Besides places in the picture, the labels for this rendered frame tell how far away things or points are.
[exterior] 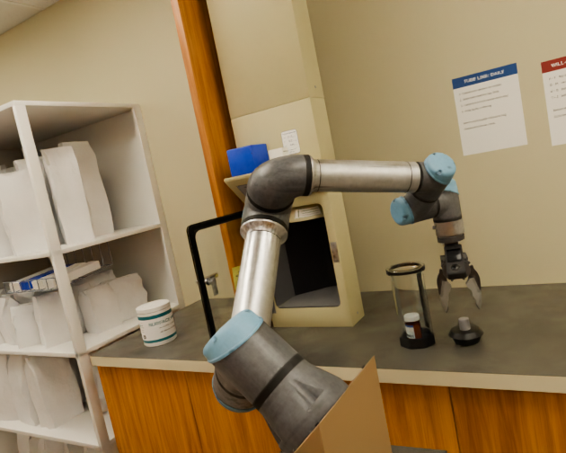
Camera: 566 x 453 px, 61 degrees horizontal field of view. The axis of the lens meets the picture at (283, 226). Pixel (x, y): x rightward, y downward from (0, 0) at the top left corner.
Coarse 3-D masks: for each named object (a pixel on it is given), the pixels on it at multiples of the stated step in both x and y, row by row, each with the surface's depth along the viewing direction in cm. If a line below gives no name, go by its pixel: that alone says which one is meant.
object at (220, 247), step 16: (192, 224) 150; (224, 224) 161; (240, 224) 168; (208, 240) 155; (224, 240) 161; (240, 240) 167; (192, 256) 149; (208, 256) 154; (224, 256) 160; (240, 256) 166; (208, 272) 154; (224, 272) 159; (208, 288) 153; (224, 288) 159; (224, 304) 158; (224, 320) 157
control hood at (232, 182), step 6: (246, 174) 159; (228, 180) 162; (234, 180) 161; (240, 180) 161; (246, 180) 160; (228, 186) 165; (234, 186) 164; (234, 192) 167; (240, 192) 167; (240, 198) 169
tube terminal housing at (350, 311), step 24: (240, 120) 169; (264, 120) 164; (288, 120) 160; (312, 120) 156; (240, 144) 171; (312, 144) 157; (336, 192) 163; (336, 216) 161; (336, 240) 159; (336, 264) 161; (288, 312) 175; (312, 312) 170; (336, 312) 165; (360, 312) 169
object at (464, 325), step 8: (464, 320) 131; (456, 328) 134; (464, 328) 131; (472, 328) 132; (480, 328) 131; (456, 336) 130; (464, 336) 129; (472, 336) 129; (480, 336) 129; (464, 344) 130; (472, 344) 130
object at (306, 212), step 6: (312, 204) 167; (318, 204) 168; (294, 210) 169; (300, 210) 167; (306, 210) 166; (312, 210) 166; (318, 210) 167; (294, 216) 168; (300, 216) 167; (306, 216) 166; (312, 216) 166; (318, 216) 166
